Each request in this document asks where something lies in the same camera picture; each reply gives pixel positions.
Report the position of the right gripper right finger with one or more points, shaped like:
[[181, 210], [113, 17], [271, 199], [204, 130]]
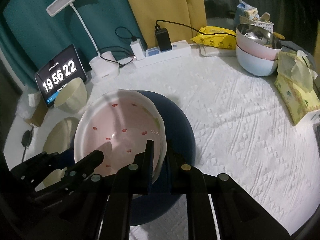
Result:
[[187, 179]]

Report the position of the beige plate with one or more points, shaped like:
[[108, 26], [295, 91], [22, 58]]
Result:
[[59, 139]]

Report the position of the stacked pink blue bowls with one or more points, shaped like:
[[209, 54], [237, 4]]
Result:
[[257, 49]]

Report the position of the tablet showing clock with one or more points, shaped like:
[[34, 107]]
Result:
[[59, 71]]

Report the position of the pink white ceramic bowl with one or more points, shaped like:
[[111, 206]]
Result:
[[119, 124]]

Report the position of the white charger plug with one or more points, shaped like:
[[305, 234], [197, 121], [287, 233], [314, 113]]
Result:
[[137, 49]]

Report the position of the black round pouch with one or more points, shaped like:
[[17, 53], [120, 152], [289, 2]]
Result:
[[27, 138]]

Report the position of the beige bowl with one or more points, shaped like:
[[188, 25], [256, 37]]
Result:
[[72, 97]]

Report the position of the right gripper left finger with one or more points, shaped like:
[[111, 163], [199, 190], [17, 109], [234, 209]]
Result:
[[136, 178]]

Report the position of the large blue bowl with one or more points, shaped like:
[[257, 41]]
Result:
[[180, 147]]

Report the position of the yellow tissue pack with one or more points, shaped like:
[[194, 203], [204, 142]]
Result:
[[294, 83]]

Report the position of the smartphone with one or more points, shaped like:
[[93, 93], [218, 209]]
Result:
[[316, 128]]

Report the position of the container with snacks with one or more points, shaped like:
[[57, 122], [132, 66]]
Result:
[[247, 14]]

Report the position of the small white box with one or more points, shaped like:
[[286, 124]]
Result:
[[34, 99]]

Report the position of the clear plastic bag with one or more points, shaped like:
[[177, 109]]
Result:
[[23, 109]]

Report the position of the white power strip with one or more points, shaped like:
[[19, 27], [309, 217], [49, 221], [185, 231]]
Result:
[[154, 55]]

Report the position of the black charger adapter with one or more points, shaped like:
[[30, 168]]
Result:
[[163, 39]]

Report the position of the yellow curtain left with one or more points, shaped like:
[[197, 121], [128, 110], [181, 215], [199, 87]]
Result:
[[147, 12]]

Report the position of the teal curtain left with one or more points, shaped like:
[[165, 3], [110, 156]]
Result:
[[30, 38]]

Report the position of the yellow snack bag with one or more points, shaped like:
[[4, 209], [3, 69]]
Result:
[[216, 37]]

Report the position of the cardboard box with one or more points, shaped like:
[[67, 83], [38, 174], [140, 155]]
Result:
[[39, 114]]

